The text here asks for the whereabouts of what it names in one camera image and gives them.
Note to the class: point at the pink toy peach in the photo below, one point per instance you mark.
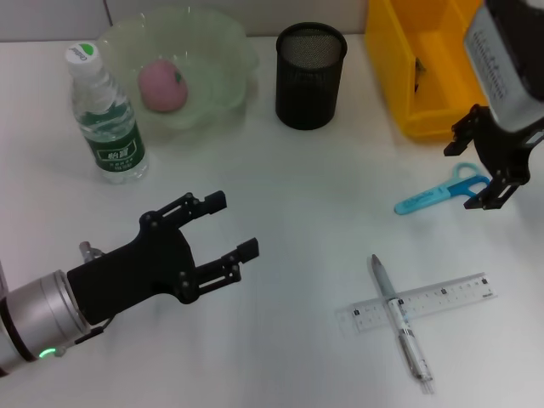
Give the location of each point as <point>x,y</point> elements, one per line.
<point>159,87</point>

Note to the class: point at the blue capped scissors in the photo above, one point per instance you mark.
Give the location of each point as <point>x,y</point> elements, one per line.
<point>425,200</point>

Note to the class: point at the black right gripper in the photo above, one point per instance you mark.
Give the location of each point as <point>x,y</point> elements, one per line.
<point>510,157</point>

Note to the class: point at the left wrist silver stub connector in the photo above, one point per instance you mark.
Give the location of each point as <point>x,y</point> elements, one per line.
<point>87,251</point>

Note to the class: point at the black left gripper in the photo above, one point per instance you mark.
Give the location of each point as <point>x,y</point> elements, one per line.
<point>140,272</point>

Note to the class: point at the grey white pen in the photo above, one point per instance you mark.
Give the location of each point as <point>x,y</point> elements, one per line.
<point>384,280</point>

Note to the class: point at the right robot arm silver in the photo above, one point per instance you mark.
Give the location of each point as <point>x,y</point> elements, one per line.
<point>506,64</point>

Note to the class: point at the yellow plastic bin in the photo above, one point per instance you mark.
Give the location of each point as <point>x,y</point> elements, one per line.
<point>399,85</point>

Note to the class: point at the transparent plastic ruler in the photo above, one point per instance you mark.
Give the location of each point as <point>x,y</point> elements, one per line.
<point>450,295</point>

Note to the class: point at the green plastic wrapper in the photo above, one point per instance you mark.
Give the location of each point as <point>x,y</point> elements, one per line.
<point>420,68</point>

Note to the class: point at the clear water bottle green label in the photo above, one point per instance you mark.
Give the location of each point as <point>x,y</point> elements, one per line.
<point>119,157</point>

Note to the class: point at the translucent green fruit bowl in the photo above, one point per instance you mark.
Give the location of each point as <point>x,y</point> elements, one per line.
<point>212,85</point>

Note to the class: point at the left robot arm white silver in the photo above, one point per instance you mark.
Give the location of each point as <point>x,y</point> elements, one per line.
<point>34,314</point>

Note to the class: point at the black mesh pen holder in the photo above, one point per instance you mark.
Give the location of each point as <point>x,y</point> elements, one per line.
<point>310,85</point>

